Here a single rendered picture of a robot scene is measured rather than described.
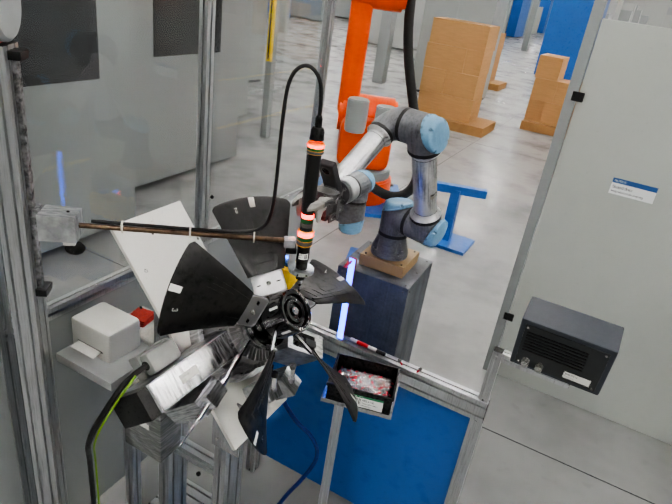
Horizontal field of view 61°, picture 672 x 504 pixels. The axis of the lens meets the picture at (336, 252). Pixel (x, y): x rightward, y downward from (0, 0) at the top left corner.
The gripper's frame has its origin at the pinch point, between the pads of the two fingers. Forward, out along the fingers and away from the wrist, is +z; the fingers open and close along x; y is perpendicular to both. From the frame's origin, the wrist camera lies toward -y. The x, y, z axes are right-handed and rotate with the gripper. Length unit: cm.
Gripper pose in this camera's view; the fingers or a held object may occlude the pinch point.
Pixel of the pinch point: (302, 203)
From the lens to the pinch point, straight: 146.6
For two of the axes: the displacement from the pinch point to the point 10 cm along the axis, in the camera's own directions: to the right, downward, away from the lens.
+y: -1.2, 8.9, 4.5
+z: -5.1, 3.3, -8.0
